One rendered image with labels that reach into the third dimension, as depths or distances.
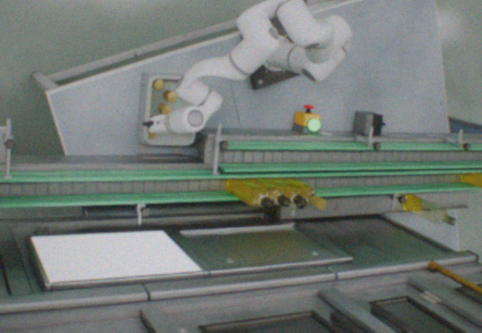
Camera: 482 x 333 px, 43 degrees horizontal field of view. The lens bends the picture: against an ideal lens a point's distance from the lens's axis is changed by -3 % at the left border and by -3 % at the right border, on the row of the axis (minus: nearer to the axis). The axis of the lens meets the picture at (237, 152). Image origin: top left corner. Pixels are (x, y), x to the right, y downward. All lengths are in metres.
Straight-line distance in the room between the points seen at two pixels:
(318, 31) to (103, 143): 0.81
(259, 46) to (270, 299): 0.66
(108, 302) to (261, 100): 1.04
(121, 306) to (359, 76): 1.38
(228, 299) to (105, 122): 0.77
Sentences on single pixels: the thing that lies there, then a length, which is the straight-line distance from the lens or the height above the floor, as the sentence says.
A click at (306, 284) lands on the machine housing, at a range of 1.75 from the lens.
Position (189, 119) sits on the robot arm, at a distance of 1.77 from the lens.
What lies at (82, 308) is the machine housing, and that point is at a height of 1.40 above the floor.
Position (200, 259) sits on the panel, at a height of 1.24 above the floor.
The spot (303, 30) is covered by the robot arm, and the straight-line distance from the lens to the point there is 1.69.
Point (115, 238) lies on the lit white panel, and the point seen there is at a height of 1.04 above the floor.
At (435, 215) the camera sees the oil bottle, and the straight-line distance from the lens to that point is 2.45.
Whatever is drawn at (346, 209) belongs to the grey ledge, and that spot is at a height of 0.88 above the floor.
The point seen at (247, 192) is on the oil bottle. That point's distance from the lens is 1.97.
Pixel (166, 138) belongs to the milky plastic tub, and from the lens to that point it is 2.08.
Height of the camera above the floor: 2.71
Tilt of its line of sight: 60 degrees down
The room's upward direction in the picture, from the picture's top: 118 degrees clockwise
